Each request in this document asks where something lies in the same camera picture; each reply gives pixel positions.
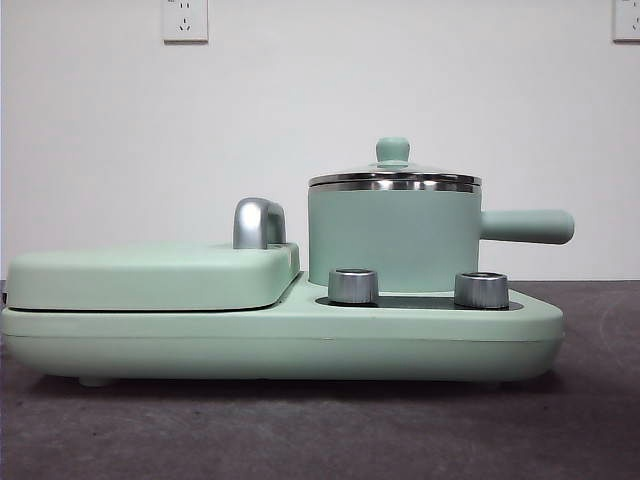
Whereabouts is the green breakfast machine base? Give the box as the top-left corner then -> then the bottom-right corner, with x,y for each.
0,272 -> 566,390

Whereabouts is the white wall socket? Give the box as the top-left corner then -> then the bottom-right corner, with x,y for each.
612,0 -> 640,44
161,0 -> 210,44

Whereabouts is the green griddle lid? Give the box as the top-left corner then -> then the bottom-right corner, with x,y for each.
4,241 -> 301,312

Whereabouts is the silver control knob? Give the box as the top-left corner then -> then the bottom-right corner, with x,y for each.
453,271 -> 510,308
327,268 -> 380,305

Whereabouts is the glass pot lid green knob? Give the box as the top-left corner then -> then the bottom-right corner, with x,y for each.
307,137 -> 481,187

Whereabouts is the green pot with handle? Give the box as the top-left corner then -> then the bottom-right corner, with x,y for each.
305,180 -> 576,295

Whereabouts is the silver griddle lid handle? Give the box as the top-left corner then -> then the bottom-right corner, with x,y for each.
232,197 -> 287,250

